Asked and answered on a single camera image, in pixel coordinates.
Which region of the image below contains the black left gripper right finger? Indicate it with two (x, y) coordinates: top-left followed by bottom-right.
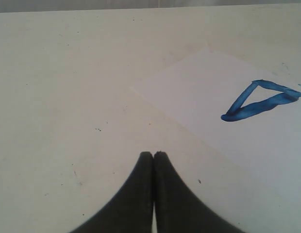
(153, 151), (242, 233)

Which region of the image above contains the white paper sheet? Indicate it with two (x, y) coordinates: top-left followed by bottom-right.
(133, 49), (301, 198)

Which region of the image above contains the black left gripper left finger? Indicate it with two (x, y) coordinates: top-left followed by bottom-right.
(73, 152), (153, 233)

